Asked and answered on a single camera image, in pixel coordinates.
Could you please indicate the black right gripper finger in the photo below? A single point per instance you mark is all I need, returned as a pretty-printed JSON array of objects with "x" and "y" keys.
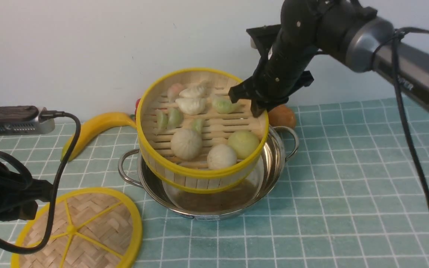
[
  {"x": 244, "y": 90},
  {"x": 258, "y": 107}
]

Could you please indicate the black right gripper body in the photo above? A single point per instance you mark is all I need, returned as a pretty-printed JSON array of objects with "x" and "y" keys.
[{"x": 283, "y": 60}]

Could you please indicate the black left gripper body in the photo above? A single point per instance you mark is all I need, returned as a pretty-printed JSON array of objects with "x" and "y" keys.
[{"x": 19, "y": 191}]

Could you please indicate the yellow rimmed bamboo steamer basket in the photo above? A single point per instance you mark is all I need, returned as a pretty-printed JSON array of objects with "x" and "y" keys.
[{"x": 194, "y": 175}]

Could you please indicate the woven bamboo steamer lid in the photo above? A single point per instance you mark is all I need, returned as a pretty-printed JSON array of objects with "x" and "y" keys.
[{"x": 94, "y": 227}]

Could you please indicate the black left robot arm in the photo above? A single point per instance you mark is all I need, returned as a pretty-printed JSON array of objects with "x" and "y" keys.
[{"x": 19, "y": 191}]

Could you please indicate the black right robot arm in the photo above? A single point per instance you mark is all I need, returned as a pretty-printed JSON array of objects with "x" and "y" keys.
[{"x": 352, "y": 34}]

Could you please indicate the stainless steel pot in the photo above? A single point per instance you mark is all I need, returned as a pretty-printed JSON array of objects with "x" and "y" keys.
[{"x": 281, "y": 145}]

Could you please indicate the brown potato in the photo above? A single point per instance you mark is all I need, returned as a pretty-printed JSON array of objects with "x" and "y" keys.
[{"x": 282, "y": 116}]

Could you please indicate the green dumpling right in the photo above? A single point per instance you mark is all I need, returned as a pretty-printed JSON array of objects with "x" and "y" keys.
[{"x": 223, "y": 106}]

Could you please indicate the pale green round bun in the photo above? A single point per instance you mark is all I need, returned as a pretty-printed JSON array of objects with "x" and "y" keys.
[{"x": 244, "y": 143}]

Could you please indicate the white dumpling upper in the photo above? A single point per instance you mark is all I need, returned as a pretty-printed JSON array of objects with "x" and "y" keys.
[{"x": 195, "y": 91}]

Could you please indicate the white dumpling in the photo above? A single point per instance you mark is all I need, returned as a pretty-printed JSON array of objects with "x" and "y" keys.
[
  {"x": 191, "y": 106},
  {"x": 195, "y": 91}
]

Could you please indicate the white dumpling lower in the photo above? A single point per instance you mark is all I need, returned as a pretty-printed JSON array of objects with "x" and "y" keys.
[{"x": 191, "y": 106}]

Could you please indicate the small green dumpling centre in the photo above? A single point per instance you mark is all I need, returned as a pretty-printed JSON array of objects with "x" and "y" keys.
[{"x": 197, "y": 125}]

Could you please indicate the white round bun front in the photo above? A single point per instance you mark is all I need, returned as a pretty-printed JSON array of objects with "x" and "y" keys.
[{"x": 221, "y": 156}]

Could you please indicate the white round bun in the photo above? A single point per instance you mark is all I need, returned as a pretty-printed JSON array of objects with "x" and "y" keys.
[
  {"x": 186, "y": 144},
  {"x": 221, "y": 156}
]

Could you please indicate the pink dumpling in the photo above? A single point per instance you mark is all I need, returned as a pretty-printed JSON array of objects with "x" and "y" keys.
[{"x": 173, "y": 91}]

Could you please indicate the green dumpling far left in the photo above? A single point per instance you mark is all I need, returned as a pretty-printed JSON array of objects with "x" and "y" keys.
[{"x": 161, "y": 120}]

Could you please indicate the red bell pepper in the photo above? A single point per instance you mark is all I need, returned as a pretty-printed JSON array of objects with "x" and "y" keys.
[{"x": 136, "y": 106}]

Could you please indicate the yellow banana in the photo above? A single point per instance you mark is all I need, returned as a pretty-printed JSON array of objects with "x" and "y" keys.
[{"x": 97, "y": 125}]

